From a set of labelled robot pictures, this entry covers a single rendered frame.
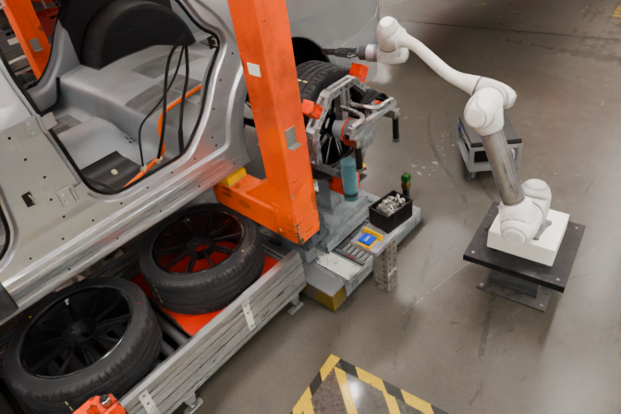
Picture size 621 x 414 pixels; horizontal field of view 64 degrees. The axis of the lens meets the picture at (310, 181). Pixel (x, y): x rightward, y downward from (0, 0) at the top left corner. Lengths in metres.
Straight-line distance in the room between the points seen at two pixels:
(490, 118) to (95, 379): 1.99
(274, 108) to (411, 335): 1.43
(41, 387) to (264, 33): 1.72
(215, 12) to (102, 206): 1.04
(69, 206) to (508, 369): 2.16
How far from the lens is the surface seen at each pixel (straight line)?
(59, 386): 2.44
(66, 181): 2.29
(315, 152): 2.60
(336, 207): 3.18
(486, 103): 2.26
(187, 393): 2.61
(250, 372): 2.76
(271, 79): 2.03
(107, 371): 2.39
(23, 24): 4.44
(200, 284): 2.54
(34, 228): 2.31
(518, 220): 2.49
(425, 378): 2.65
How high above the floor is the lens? 2.25
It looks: 36 degrees down
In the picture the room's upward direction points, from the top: 9 degrees counter-clockwise
